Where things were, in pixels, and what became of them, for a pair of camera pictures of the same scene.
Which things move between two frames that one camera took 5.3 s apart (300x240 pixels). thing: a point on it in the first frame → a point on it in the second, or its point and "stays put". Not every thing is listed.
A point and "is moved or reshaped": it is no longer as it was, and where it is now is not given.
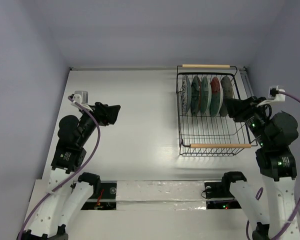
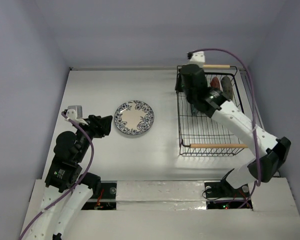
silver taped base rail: x=160 y=195 stays put
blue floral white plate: x=186 y=94 → x=134 y=117
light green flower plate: x=206 y=94 is moved or reshaped
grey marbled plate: x=227 y=92 stays put
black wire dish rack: x=204 y=93 stays put
